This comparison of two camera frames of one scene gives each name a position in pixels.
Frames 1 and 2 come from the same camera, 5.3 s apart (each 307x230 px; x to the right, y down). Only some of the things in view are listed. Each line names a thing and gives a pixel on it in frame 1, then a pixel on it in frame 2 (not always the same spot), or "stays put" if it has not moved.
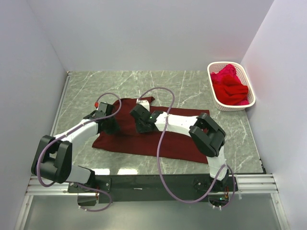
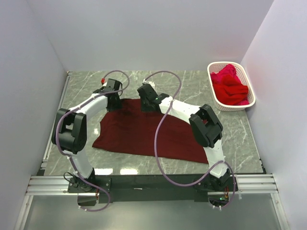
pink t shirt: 228,70 stays put
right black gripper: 140,126 to 147,104
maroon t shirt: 129,138 stays put
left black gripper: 112,125 to 114,103
